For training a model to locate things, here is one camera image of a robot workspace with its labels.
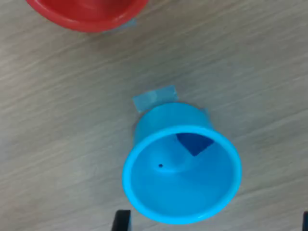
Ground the blue cube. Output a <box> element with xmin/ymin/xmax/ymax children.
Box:
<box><xmin>175</xmin><ymin>133</ymin><xmax>215</xmax><ymax>157</ymax></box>

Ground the blue plastic cup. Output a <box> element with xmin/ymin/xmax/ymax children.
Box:
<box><xmin>122</xmin><ymin>103</ymin><xmax>243</xmax><ymax>226</ymax></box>

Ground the red plastic cup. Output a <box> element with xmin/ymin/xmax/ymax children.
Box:
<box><xmin>25</xmin><ymin>0</ymin><xmax>151</xmax><ymax>33</ymax></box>

